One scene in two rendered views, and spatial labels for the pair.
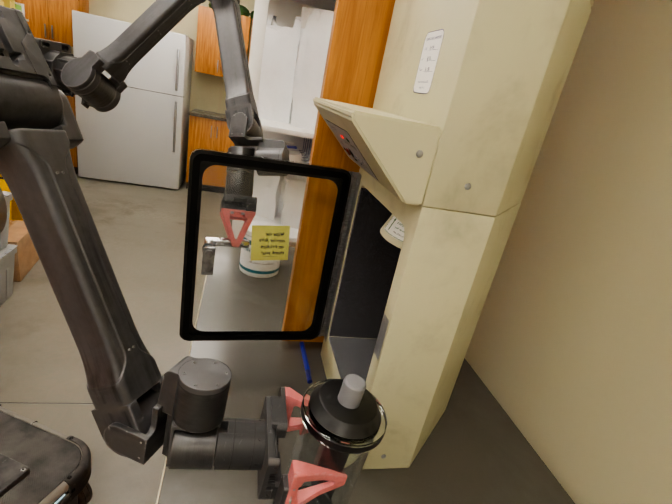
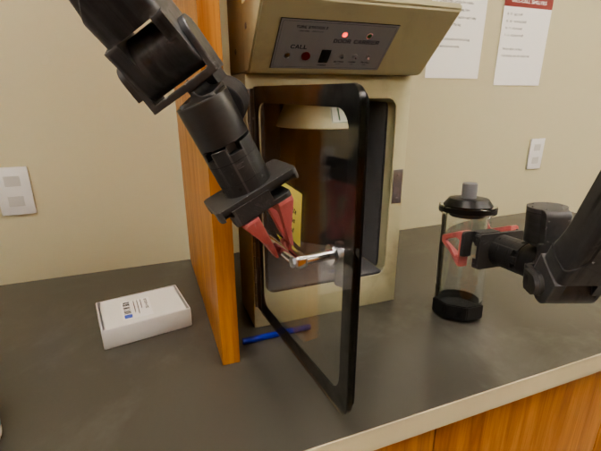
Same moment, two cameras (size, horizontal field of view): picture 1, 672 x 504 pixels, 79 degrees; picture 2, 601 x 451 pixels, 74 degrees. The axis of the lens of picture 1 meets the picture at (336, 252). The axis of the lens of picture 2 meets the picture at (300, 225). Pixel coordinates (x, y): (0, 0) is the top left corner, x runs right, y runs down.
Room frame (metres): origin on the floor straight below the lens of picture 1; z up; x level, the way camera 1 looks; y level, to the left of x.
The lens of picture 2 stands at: (0.81, 0.67, 1.38)
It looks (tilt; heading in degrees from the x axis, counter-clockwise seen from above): 19 degrees down; 264
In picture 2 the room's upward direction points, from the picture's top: straight up
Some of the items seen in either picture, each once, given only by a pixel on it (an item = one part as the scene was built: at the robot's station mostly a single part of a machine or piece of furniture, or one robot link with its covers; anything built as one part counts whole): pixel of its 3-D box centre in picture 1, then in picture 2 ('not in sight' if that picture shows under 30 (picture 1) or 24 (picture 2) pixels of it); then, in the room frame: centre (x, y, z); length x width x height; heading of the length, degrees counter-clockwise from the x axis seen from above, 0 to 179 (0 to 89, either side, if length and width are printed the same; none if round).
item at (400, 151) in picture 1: (358, 142); (351, 38); (0.66, 0.00, 1.46); 0.32 x 0.12 x 0.10; 15
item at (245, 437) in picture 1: (246, 443); (509, 252); (0.38, 0.06, 1.11); 0.10 x 0.07 x 0.07; 15
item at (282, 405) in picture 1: (300, 425); (464, 243); (0.43, 0.00, 1.11); 0.09 x 0.07 x 0.07; 105
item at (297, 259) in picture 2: not in sight; (299, 248); (0.76, 0.22, 1.20); 0.10 x 0.05 x 0.03; 111
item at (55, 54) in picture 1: (64, 70); not in sight; (1.02, 0.73, 1.45); 0.09 x 0.08 x 0.12; 168
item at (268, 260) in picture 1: (263, 257); (294, 234); (0.76, 0.14, 1.19); 0.30 x 0.01 x 0.40; 111
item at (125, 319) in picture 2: not in sight; (143, 313); (1.05, -0.05, 0.96); 0.16 x 0.12 x 0.04; 25
